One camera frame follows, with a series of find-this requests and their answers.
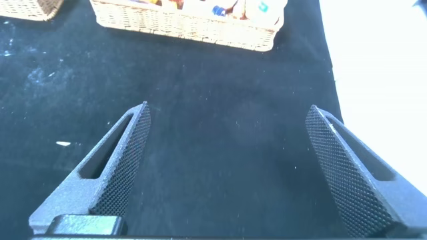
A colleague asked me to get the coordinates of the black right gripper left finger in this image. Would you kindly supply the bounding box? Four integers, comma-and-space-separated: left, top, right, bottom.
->
28, 101, 151, 236

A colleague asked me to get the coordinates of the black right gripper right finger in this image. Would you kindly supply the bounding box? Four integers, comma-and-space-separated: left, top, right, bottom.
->
305, 105, 427, 239

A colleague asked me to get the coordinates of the wicker basket with food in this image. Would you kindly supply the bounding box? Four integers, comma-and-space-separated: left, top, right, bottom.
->
89, 0, 288, 53

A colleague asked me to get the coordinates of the wicker basket with household items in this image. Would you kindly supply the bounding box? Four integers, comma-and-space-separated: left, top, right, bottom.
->
0, 0, 64, 22

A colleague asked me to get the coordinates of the white bottle with green label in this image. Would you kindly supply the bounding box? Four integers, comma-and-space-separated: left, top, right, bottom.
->
245, 0, 288, 26

